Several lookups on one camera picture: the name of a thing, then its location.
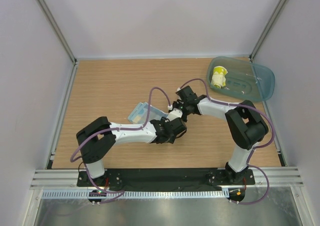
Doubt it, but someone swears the blue orange dotted towel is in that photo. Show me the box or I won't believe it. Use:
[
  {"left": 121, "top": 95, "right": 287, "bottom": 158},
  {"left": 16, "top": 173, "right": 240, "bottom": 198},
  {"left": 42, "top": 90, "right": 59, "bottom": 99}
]
[{"left": 127, "top": 102, "right": 168, "bottom": 124}]

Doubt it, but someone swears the yellow green patterned towel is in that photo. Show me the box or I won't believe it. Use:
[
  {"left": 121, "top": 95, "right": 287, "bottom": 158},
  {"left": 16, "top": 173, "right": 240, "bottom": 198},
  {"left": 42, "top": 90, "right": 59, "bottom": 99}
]
[{"left": 211, "top": 66, "right": 228, "bottom": 89}]

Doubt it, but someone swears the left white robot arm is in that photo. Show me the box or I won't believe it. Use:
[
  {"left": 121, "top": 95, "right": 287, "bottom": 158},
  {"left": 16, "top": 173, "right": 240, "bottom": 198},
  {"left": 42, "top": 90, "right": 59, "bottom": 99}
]
[{"left": 76, "top": 116, "right": 178, "bottom": 186}]

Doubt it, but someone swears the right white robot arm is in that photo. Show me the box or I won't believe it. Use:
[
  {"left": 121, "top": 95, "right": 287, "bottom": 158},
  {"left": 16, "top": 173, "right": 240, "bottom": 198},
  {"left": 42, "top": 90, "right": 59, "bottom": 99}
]
[{"left": 173, "top": 95, "right": 269, "bottom": 184}]

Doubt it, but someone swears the clear blue plastic tray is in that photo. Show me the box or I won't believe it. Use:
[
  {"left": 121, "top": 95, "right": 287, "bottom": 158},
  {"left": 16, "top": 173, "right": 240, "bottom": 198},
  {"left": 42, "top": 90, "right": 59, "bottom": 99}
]
[{"left": 206, "top": 56, "right": 275, "bottom": 102}]

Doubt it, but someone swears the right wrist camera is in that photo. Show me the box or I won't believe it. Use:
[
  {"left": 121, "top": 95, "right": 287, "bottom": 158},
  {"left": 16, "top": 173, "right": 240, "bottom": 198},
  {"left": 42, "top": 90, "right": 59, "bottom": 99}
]
[{"left": 176, "top": 86, "right": 198, "bottom": 103}]

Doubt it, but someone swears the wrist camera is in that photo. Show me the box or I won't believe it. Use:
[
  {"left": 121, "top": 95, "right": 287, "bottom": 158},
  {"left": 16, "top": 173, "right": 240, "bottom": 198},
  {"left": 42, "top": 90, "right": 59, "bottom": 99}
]
[
  {"left": 169, "top": 118, "right": 187, "bottom": 138},
  {"left": 176, "top": 86, "right": 198, "bottom": 103}
]

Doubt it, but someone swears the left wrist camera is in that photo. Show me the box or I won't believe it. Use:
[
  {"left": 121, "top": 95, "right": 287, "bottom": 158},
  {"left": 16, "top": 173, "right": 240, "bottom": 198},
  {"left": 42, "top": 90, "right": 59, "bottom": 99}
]
[{"left": 169, "top": 118, "right": 187, "bottom": 138}]

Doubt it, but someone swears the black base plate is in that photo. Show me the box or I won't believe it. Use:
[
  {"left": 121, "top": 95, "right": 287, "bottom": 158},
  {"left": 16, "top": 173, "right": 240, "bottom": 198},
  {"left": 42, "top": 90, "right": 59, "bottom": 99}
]
[{"left": 76, "top": 168, "right": 256, "bottom": 187}]

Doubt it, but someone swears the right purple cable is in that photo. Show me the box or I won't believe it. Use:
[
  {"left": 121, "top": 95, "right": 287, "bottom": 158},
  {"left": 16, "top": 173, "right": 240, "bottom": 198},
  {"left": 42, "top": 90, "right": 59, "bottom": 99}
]
[{"left": 177, "top": 78, "right": 275, "bottom": 206}]

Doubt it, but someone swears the white slotted cable duct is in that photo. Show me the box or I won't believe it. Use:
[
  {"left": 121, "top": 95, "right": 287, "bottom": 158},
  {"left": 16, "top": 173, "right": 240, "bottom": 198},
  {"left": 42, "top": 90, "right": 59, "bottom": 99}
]
[{"left": 41, "top": 189, "right": 229, "bottom": 200}]

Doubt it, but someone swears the front aluminium rail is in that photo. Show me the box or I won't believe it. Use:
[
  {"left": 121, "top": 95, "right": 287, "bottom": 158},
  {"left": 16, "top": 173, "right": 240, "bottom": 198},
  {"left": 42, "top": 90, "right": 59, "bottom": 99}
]
[{"left": 30, "top": 167, "right": 304, "bottom": 189}]

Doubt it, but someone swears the left aluminium frame post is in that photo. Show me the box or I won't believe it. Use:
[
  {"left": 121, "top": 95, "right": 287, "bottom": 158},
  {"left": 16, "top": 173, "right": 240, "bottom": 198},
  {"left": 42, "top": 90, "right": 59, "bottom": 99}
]
[{"left": 36, "top": 0, "right": 77, "bottom": 65}]

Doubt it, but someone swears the aluminium frame post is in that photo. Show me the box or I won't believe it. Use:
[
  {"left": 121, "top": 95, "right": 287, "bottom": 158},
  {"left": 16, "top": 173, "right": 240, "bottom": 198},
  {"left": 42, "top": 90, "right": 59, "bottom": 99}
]
[
  {"left": 249, "top": 0, "right": 289, "bottom": 62},
  {"left": 36, "top": 0, "right": 77, "bottom": 65}
]

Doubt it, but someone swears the right aluminium frame post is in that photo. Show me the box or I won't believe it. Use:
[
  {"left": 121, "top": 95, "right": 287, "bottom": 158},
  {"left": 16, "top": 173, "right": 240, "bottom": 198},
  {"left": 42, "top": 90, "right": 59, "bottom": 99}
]
[{"left": 249, "top": 0, "right": 289, "bottom": 62}]

